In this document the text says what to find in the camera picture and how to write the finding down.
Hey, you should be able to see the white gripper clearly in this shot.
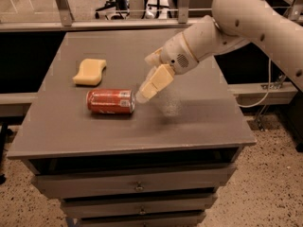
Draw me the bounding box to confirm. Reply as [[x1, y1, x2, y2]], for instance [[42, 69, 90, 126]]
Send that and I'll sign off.
[[135, 32, 199, 103]]

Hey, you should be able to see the metal window rail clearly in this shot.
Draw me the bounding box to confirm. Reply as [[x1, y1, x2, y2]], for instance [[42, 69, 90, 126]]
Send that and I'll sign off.
[[0, 14, 303, 33]]

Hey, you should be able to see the top grey drawer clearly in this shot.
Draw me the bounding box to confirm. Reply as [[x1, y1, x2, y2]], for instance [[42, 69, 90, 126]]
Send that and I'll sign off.
[[32, 163, 236, 199]]

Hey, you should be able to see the grey drawer cabinet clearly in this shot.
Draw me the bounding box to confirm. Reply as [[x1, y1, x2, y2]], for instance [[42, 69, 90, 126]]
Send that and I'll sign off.
[[6, 26, 257, 227]]

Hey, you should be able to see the yellow sponge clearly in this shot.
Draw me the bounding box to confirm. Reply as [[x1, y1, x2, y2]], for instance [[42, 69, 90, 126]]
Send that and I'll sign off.
[[73, 59, 107, 86]]

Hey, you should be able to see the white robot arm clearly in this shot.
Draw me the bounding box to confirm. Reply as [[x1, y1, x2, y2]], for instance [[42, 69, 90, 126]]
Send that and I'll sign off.
[[135, 0, 303, 103]]

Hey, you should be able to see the bottom grey drawer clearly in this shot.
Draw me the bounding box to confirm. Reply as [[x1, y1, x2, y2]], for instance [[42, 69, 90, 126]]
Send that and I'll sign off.
[[80, 210, 205, 227]]

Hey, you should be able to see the middle grey drawer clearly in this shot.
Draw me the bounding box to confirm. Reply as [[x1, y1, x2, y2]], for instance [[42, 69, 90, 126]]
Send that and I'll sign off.
[[62, 192, 217, 218]]

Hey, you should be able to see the grey drawer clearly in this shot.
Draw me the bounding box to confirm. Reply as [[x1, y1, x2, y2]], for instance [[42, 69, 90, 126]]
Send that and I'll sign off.
[[80, 210, 205, 227], [62, 192, 217, 218], [32, 163, 236, 199]]

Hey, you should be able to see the red coke can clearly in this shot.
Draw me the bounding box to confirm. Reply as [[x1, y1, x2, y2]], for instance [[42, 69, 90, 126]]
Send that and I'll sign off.
[[86, 89, 134, 114]]

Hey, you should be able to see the white cable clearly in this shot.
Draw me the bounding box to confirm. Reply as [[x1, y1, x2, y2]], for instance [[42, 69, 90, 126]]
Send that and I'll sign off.
[[237, 59, 274, 109]]

